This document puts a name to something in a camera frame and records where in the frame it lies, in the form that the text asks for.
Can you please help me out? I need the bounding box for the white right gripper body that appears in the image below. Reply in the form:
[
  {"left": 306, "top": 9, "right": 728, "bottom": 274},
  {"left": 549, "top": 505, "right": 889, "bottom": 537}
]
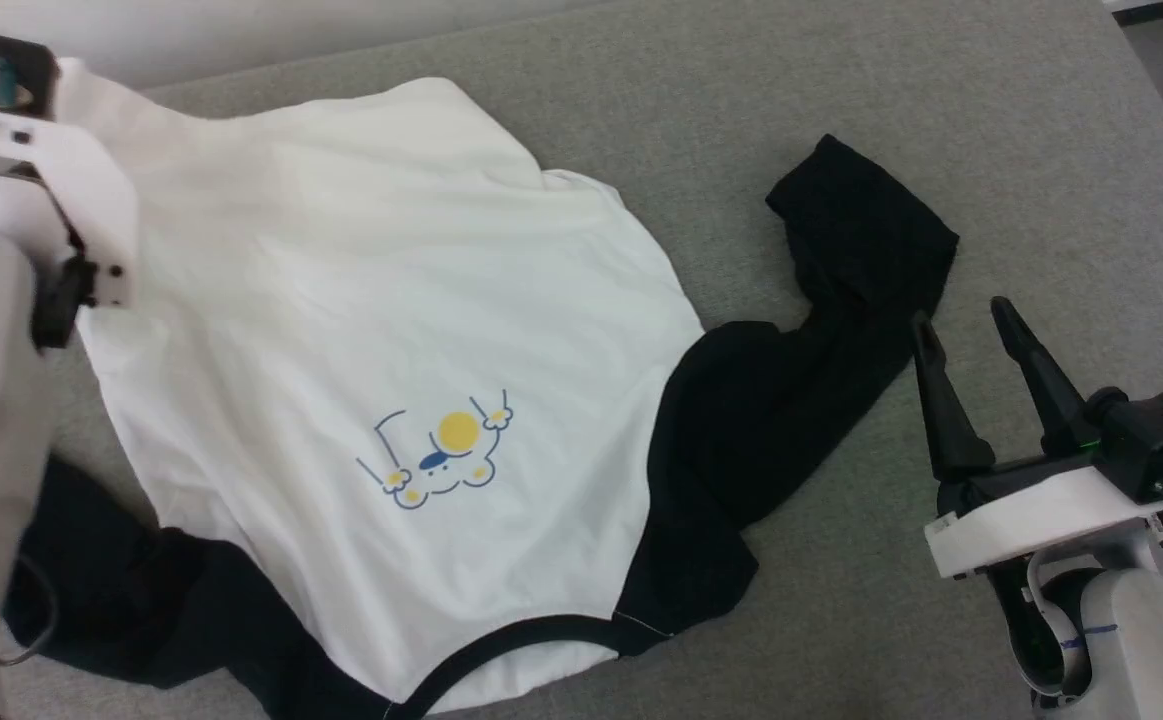
[{"left": 924, "top": 453, "right": 1163, "bottom": 582}]

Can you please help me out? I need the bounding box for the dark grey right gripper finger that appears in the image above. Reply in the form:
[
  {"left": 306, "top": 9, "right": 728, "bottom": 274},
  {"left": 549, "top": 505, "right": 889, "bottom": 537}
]
[
  {"left": 989, "top": 296, "right": 1094, "bottom": 457},
  {"left": 909, "top": 310, "right": 997, "bottom": 482}
]

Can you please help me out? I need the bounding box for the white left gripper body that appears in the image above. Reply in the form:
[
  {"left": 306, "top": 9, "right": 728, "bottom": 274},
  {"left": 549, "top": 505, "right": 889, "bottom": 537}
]
[{"left": 0, "top": 56, "right": 138, "bottom": 351}]

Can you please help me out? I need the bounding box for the white and black T-shirt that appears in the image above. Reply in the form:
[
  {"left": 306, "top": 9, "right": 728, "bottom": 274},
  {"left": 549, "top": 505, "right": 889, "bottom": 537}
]
[{"left": 3, "top": 60, "right": 962, "bottom": 720}]

